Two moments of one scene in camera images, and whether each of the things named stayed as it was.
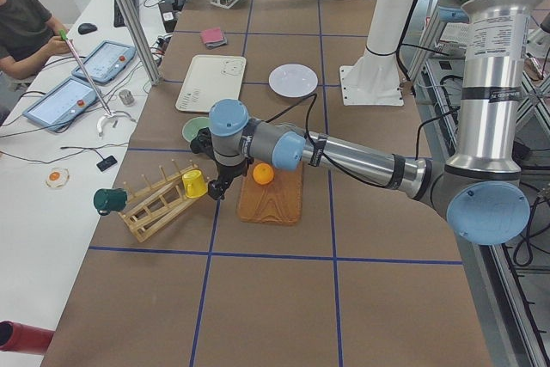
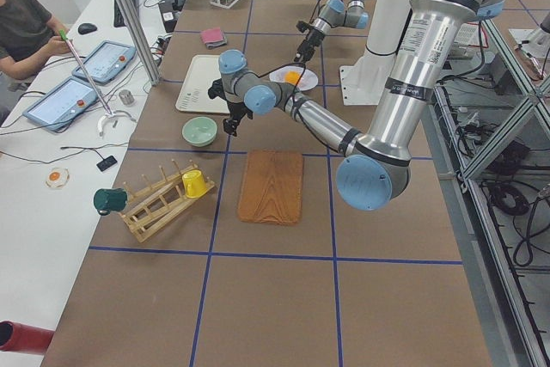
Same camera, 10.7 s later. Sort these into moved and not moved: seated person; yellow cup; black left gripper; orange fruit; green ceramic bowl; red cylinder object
Moved: orange fruit; black left gripper
Not moved: green ceramic bowl; yellow cup; seated person; red cylinder object
